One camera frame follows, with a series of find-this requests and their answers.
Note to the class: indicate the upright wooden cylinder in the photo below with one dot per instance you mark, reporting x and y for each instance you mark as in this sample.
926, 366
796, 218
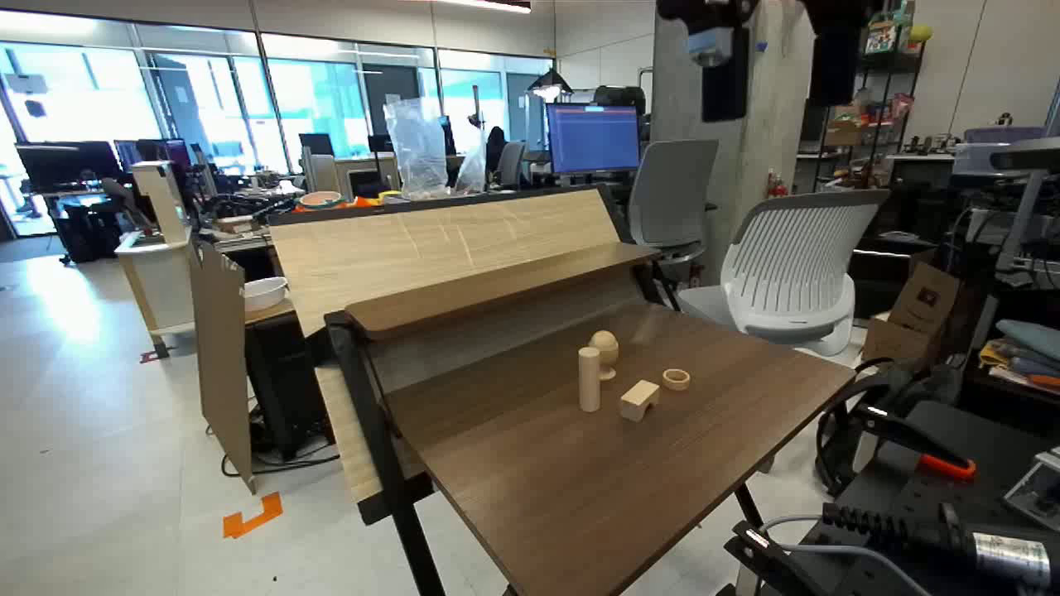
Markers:
590, 381

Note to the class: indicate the light wooden back panel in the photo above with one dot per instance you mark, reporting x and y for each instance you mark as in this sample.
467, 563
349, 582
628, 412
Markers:
442, 250

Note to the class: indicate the wooden arch block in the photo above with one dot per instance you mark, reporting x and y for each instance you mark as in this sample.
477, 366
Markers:
636, 403

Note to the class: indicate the seated person dark clothes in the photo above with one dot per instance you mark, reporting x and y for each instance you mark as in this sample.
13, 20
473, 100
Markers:
499, 155

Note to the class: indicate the blue computer monitor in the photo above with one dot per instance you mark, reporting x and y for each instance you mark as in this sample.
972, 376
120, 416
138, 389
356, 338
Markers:
595, 139

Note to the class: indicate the clear plastic bag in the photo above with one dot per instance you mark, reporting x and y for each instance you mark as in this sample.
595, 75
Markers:
418, 143

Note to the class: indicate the black desk lamp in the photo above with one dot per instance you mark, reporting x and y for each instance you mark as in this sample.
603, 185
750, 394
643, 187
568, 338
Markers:
548, 84

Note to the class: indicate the light wooden side panel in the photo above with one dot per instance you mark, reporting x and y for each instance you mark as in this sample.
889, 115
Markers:
349, 435

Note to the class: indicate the white mesh office chair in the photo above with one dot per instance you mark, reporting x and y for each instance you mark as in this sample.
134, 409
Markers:
791, 270

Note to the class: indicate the leaning wooden board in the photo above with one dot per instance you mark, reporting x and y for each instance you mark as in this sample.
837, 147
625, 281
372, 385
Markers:
221, 351

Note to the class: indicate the orange floor tape marker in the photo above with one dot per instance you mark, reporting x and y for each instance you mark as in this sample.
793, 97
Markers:
251, 520

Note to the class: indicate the white board stand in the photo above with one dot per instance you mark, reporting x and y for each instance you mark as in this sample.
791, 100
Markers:
159, 266

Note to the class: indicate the open cardboard box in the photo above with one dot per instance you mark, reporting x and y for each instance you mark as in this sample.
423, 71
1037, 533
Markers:
922, 315

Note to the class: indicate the background storage shelf rack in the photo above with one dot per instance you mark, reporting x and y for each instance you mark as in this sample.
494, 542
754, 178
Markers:
881, 100

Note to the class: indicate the black tool silver end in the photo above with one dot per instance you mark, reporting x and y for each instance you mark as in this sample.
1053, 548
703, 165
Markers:
937, 533

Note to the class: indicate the black perforated work table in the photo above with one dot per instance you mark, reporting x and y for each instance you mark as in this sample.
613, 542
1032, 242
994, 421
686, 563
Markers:
983, 453

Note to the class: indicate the black computer monitor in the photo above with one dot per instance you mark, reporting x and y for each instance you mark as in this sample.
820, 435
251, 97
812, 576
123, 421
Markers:
68, 167

